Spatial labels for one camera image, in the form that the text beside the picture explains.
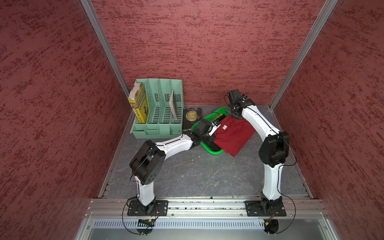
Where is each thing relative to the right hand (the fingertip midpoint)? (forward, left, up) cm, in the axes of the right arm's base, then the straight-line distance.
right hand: (231, 112), depth 94 cm
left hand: (-13, +14, -6) cm, 20 cm away
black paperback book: (+11, +27, -15) cm, 33 cm away
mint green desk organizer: (+6, +50, -15) cm, 53 cm away
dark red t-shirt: (-13, 0, -7) cm, 14 cm away
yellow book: (+8, +60, +7) cm, 61 cm away
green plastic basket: (-18, +14, -12) cm, 26 cm away
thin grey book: (+8, +39, 0) cm, 40 cm away
